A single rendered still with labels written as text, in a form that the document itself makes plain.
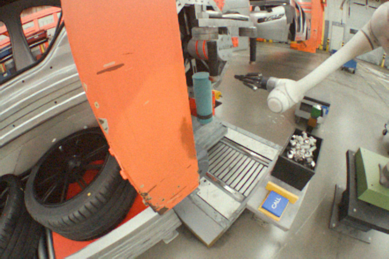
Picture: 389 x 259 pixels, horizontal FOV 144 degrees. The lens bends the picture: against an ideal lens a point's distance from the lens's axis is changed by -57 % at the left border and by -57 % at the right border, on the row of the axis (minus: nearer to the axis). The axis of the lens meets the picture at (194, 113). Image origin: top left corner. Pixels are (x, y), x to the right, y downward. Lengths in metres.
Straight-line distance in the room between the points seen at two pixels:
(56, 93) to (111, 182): 0.44
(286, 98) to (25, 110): 1.10
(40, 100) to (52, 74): 0.12
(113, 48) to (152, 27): 0.06
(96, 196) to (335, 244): 1.26
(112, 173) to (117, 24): 0.55
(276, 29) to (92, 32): 3.14
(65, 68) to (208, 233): 1.00
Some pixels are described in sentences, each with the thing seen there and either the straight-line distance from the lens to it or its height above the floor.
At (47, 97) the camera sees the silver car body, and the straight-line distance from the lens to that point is 0.74.
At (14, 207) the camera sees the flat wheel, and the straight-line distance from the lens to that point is 1.03.
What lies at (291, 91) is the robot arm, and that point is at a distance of 0.66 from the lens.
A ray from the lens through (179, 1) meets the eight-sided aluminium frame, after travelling 0.74.
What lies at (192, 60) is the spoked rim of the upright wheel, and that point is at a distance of 0.90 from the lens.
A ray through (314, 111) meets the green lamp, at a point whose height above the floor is 0.65.
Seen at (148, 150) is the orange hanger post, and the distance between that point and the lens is 0.26.
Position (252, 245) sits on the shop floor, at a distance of 0.96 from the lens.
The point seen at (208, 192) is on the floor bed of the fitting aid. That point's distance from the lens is 0.96.
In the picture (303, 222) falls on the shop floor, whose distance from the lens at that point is 1.10.
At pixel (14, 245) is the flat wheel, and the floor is 0.41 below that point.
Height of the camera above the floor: 0.93
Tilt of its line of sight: 31 degrees down
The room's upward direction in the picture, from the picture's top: 7 degrees counter-clockwise
